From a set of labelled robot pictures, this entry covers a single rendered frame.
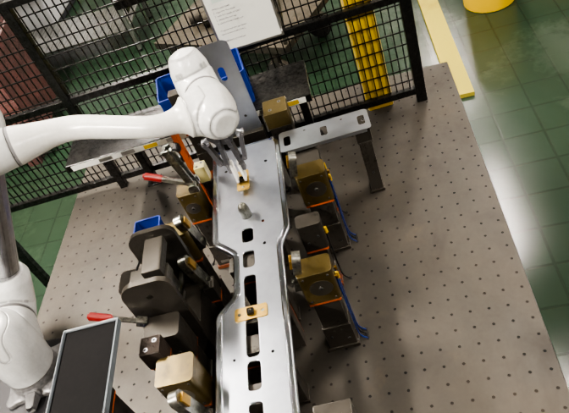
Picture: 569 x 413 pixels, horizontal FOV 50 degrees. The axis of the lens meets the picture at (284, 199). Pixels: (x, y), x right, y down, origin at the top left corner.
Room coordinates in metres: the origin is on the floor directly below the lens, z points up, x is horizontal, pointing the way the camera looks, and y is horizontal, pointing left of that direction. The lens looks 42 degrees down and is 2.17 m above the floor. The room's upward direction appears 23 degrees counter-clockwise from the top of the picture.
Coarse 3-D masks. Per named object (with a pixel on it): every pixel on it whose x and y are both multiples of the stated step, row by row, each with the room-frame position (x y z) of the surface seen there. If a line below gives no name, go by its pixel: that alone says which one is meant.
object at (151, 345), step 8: (152, 336) 0.92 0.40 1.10; (160, 336) 0.91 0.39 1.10; (144, 344) 0.90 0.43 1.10; (152, 344) 0.89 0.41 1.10; (160, 344) 0.89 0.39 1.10; (168, 344) 0.92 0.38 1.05; (144, 352) 0.88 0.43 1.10; (152, 352) 0.87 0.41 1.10; (160, 352) 0.87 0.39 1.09; (168, 352) 0.90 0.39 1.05; (144, 360) 0.88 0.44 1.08; (152, 360) 0.87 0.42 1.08; (152, 368) 0.88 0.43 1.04
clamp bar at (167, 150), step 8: (168, 144) 1.45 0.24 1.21; (176, 144) 1.43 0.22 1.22; (160, 152) 1.44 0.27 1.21; (168, 152) 1.42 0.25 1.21; (168, 160) 1.42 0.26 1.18; (176, 160) 1.42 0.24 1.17; (176, 168) 1.42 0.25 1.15; (184, 168) 1.44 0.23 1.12; (184, 176) 1.42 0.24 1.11; (192, 176) 1.44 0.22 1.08
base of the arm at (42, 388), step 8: (56, 352) 1.28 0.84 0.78; (56, 360) 1.24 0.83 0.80; (48, 376) 1.19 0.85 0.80; (40, 384) 1.17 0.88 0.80; (48, 384) 1.18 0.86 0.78; (16, 392) 1.19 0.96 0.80; (24, 392) 1.17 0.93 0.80; (32, 392) 1.16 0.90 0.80; (40, 392) 1.16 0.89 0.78; (48, 392) 1.16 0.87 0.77; (8, 400) 1.18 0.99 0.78; (16, 400) 1.17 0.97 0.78; (24, 400) 1.16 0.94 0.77; (32, 400) 1.13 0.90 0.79; (8, 408) 1.16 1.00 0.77; (32, 408) 1.13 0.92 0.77
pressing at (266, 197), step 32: (256, 160) 1.50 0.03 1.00; (224, 192) 1.41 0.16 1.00; (256, 192) 1.36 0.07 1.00; (224, 224) 1.28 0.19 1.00; (256, 224) 1.23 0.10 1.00; (288, 224) 1.19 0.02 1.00; (256, 256) 1.12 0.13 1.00; (256, 288) 1.02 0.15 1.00; (224, 320) 0.96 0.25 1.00; (288, 320) 0.89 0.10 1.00; (224, 352) 0.87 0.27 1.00; (288, 352) 0.80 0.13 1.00; (224, 384) 0.79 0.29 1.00; (288, 384) 0.73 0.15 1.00
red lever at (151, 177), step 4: (144, 176) 1.45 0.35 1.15; (148, 176) 1.45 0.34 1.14; (152, 176) 1.45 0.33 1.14; (156, 176) 1.45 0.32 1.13; (160, 176) 1.45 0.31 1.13; (164, 176) 1.45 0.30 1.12; (152, 180) 1.44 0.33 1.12; (156, 180) 1.44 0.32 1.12; (160, 180) 1.44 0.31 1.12; (164, 180) 1.44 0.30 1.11; (168, 180) 1.44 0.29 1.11; (172, 180) 1.44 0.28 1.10; (176, 180) 1.44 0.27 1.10; (180, 180) 1.44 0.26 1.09; (180, 184) 1.43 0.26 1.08; (184, 184) 1.43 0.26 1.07
